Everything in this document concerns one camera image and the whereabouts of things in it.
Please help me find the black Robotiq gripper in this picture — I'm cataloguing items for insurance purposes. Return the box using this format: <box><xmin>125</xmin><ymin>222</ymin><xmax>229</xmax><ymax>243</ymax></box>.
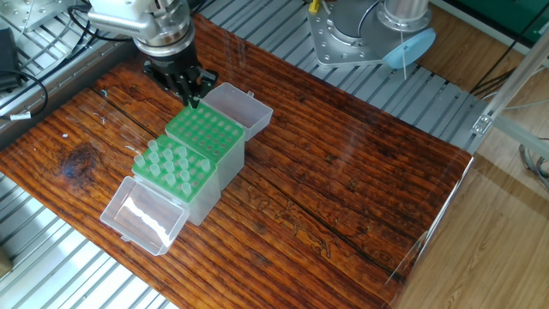
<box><xmin>141</xmin><ymin>43</ymin><xmax>220</xmax><ymax>109</ymax></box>

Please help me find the green rack clear tip box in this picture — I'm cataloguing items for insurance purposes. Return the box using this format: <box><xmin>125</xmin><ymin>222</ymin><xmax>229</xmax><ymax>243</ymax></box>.
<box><xmin>166</xmin><ymin>82</ymin><xmax>274</xmax><ymax>191</ymax></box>
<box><xmin>100</xmin><ymin>136</ymin><xmax>224</xmax><ymax>257</ymax></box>

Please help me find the perforated silver metal plate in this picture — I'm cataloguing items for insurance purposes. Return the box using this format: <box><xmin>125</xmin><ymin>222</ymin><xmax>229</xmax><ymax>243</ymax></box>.
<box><xmin>0</xmin><ymin>0</ymin><xmax>78</xmax><ymax>33</ymax></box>

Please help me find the glossy wooden table board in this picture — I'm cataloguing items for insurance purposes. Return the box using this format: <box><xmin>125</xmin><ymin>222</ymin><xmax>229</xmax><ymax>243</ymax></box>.
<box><xmin>0</xmin><ymin>17</ymin><xmax>475</xmax><ymax>309</ymax></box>

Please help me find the small black device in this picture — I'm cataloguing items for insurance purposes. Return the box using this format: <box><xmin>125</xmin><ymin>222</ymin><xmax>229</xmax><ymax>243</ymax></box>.
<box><xmin>0</xmin><ymin>30</ymin><xmax>18</xmax><ymax>76</ymax></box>

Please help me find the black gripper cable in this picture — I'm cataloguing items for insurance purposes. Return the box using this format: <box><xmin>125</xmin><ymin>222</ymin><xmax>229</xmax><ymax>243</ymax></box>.
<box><xmin>0</xmin><ymin>67</ymin><xmax>52</xmax><ymax>119</ymax></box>
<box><xmin>50</xmin><ymin>0</ymin><xmax>142</xmax><ymax>48</ymax></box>

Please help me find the silver robot mount plate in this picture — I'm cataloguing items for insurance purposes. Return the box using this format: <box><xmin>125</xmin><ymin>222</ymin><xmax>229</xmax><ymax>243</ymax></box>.
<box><xmin>307</xmin><ymin>7</ymin><xmax>406</xmax><ymax>71</ymax></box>

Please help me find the aluminium frame post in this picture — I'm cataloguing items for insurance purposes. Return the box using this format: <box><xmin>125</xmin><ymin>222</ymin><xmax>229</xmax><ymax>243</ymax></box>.
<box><xmin>470</xmin><ymin>43</ymin><xmax>549</xmax><ymax>142</ymax></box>

